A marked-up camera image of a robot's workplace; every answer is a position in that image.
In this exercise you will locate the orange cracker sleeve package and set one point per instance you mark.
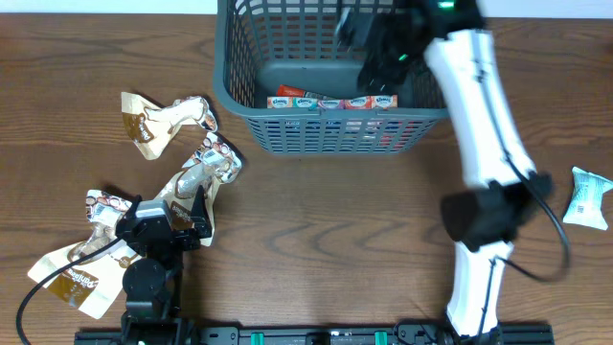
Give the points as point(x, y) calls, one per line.
point(290, 91)

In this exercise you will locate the grey plastic basket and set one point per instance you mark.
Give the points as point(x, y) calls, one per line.
point(261, 44)

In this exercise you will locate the light teal tissue packet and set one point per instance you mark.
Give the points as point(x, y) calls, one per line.
point(585, 207)

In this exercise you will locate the tan snack pouch middle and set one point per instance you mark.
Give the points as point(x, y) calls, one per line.
point(214, 163)

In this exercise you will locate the tan snack pouch lower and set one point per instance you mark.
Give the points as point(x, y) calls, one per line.
point(92, 286)

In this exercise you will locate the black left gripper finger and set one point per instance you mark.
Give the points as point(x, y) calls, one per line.
point(131, 212)
point(199, 214)

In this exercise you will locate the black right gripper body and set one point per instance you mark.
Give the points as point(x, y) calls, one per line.
point(398, 61)

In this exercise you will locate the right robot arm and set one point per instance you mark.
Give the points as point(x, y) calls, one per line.
point(502, 184)

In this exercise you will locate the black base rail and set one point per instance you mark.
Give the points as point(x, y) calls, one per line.
point(400, 334)

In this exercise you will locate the colourful tissue pack box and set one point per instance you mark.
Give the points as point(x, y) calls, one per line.
point(326, 135)

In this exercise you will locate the tan snack pouch upper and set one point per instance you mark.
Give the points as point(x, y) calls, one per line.
point(151, 127)

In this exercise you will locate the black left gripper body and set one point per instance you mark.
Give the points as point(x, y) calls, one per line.
point(185, 240)

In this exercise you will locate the tan snack pouch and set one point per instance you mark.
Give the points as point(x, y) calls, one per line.
point(214, 163)
point(92, 286)
point(151, 127)

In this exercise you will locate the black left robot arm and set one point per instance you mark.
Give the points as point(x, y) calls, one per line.
point(153, 284)

